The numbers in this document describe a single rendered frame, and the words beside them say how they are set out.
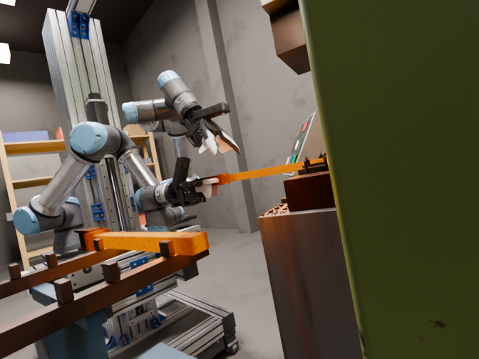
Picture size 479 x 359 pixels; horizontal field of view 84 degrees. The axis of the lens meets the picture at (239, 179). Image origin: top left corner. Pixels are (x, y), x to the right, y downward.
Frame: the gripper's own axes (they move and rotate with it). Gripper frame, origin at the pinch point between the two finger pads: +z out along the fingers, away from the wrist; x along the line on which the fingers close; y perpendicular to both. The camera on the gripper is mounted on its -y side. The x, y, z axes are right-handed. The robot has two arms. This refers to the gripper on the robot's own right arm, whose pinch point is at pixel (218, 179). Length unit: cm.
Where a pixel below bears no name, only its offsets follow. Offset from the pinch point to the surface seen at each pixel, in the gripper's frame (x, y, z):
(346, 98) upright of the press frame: 49, -5, 44
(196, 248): 45, 8, 24
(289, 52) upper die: 6.8, -26.8, 30.4
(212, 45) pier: -311, -210, -164
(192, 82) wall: -363, -189, -252
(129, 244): 42.5, 7.5, 8.2
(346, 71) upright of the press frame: 49, -7, 44
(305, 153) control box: -39.5, -3.7, 18.8
